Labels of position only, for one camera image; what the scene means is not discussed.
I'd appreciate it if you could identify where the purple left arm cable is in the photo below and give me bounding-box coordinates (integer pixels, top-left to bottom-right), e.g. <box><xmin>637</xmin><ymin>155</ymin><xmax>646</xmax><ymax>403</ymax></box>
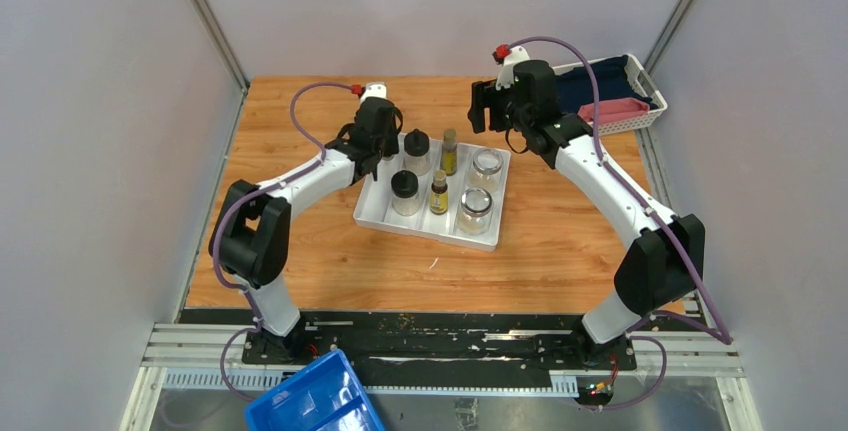
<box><xmin>208</xmin><ymin>82</ymin><xmax>362</xmax><ymax>404</ymax></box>

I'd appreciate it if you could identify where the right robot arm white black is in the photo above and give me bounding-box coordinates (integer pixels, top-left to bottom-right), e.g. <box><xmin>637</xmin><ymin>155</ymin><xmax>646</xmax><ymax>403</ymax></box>
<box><xmin>468</xmin><ymin>59</ymin><xmax>705</xmax><ymax>369</ymax></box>

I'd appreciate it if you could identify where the glass jar with grains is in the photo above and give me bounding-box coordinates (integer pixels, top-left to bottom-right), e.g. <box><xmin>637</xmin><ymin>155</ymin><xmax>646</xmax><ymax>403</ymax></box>
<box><xmin>468</xmin><ymin>148</ymin><xmax>504</xmax><ymax>194</ymax></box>

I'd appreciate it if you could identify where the blue plastic bin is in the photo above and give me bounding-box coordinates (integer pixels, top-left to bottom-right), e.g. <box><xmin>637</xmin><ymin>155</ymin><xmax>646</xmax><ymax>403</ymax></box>
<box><xmin>245</xmin><ymin>349</ymin><xmax>386</xmax><ymax>431</ymax></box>

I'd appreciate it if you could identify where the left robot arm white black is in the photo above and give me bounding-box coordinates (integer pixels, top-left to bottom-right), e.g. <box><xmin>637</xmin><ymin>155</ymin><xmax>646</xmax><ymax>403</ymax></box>
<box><xmin>208</xmin><ymin>97</ymin><xmax>402</xmax><ymax>364</ymax></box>

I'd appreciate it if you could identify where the black lid bead jar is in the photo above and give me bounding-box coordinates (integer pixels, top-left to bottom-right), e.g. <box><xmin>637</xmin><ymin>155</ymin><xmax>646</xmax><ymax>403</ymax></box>
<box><xmin>390</xmin><ymin>169</ymin><xmax>420</xmax><ymax>217</ymax></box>
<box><xmin>403</xmin><ymin>129</ymin><xmax>430</xmax><ymax>176</ymax></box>

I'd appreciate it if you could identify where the navy blue cloth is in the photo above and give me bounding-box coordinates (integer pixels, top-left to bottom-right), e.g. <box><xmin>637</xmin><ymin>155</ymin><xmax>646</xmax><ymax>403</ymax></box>
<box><xmin>556</xmin><ymin>55</ymin><xmax>657</xmax><ymax>113</ymax></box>

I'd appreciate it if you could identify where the yellow label sauce bottle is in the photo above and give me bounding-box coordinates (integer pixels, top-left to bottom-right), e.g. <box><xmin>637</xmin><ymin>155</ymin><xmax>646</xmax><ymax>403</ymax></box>
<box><xmin>440</xmin><ymin>128</ymin><xmax>458</xmax><ymax>176</ymax></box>
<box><xmin>429</xmin><ymin>169</ymin><xmax>449</xmax><ymax>215</ymax></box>

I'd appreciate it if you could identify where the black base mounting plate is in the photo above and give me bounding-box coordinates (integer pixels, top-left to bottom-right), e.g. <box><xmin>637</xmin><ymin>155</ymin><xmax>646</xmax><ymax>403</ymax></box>
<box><xmin>242</xmin><ymin>309</ymin><xmax>636</xmax><ymax>389</ymax></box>

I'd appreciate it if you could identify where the pink cloth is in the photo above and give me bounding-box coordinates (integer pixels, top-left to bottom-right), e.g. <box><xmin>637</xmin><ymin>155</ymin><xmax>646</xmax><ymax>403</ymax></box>
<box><xmin>598</xmin><ymin>97</ymin><xmax>651</xmax><ymax>125</ymax></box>

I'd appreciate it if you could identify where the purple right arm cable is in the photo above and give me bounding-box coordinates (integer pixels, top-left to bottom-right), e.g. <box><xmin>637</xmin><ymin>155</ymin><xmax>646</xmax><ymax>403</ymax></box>
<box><xmin>508</xmin><ymin>36</ymin><xmax>734</xmax><ymax>413</ymax></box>

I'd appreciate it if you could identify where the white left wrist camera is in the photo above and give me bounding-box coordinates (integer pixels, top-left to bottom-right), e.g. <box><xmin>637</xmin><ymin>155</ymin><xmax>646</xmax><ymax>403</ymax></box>
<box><xmin>351</xmin><ymin>82</ymin><xmax>388</xmax><ymax>101</ymax></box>

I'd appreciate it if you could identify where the white plastic basket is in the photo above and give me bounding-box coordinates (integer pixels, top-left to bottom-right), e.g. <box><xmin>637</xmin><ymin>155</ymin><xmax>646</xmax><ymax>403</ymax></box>
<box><xmin>554</xmin><ymin>54</ymin><xmax>667</xmax><ymax>135</ymax></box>

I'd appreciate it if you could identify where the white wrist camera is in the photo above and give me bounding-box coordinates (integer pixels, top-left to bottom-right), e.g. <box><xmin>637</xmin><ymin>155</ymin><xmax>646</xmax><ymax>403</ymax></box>
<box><xmin>351</xmin><ymin>82</ymin><xmax>388</xmax><ymax>101</ymax></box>
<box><xmin>493</xmin><ymin>44</ymin><xmax>530</xmax><ymax>91</ymax></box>

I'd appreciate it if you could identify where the white divided organizer tray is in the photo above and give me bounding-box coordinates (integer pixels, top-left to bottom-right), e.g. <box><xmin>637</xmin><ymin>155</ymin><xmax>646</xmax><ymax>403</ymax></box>
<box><xmin>353</xmin><ymin>135</ymin><xmax>510</xmax><ymax>251</ymax></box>

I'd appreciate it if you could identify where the glass jar front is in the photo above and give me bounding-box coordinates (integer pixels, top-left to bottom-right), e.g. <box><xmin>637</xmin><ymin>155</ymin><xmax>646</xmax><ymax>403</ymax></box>
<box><xmin>457</xmin><ymin>187</ymin><xmax>494</xmax><ymax>236</ymax></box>

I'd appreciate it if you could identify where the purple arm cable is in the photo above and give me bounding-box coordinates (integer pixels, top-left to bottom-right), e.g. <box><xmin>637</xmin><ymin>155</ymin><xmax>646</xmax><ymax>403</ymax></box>
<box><xmin>208</xmin><ymin>82</ymin><xmax>362</xmax><ymax>404</ymax></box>
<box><xmin>508</xmin><ymin>36</ymin><xmax>734</xmax><ymax>413</ymax></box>

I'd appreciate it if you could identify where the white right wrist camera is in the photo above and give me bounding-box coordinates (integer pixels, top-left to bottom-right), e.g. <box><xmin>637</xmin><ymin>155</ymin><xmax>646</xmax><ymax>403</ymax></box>
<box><xmin>493</xmin><ymin>44</ymin><xmax>530</xmax><ymax>91</ymax></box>

